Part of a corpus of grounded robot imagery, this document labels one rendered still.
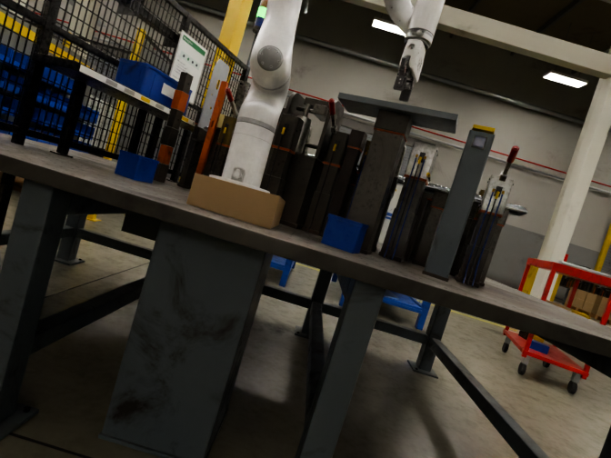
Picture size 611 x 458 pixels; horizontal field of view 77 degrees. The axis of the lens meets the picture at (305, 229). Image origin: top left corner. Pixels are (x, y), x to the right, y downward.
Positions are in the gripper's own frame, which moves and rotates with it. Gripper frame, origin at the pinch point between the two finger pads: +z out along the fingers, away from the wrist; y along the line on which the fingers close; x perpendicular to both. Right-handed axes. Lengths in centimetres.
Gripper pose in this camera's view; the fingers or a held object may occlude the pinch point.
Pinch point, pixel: (401, 93)
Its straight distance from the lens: 132.2
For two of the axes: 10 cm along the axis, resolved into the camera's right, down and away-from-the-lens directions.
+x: -8.6, -2.9, 4.1
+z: -2.9, 9.5, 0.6
